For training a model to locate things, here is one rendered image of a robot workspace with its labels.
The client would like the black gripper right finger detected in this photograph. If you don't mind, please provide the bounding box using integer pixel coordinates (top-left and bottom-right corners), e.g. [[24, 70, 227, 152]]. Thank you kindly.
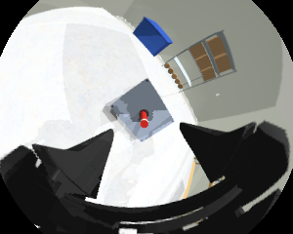
[[179, 122, 256, 183]]

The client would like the red peg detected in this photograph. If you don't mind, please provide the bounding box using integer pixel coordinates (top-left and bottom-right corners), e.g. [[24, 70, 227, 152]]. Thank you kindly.
[[140, 110, 147, 128]]

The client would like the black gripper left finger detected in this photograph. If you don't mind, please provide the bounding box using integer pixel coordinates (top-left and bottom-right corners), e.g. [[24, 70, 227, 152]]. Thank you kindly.
[[30, 129, 114, 200]]

